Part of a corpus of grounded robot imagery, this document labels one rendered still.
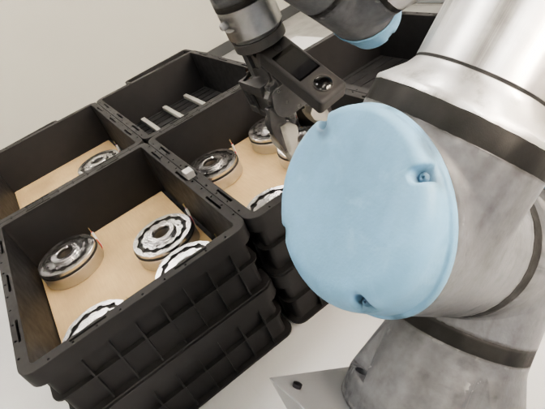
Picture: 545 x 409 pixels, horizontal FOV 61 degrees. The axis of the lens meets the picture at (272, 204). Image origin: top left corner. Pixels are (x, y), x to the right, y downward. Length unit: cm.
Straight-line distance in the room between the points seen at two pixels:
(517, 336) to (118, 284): 57
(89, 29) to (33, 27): 39
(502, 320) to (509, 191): 14
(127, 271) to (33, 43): 330
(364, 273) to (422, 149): 7
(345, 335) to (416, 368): 33
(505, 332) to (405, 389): 8
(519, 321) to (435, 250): 17
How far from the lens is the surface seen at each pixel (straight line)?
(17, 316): 66
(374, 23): 58
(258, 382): 70
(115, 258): 83
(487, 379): 39
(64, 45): 402
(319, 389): 43
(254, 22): 60
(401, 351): 40
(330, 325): 72
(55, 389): 61
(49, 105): 404
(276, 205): 58
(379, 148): 24
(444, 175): 23
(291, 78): 59
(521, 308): 38
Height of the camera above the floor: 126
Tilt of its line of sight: 35 degrees down
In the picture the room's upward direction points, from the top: 22 degrees counter-clockwise
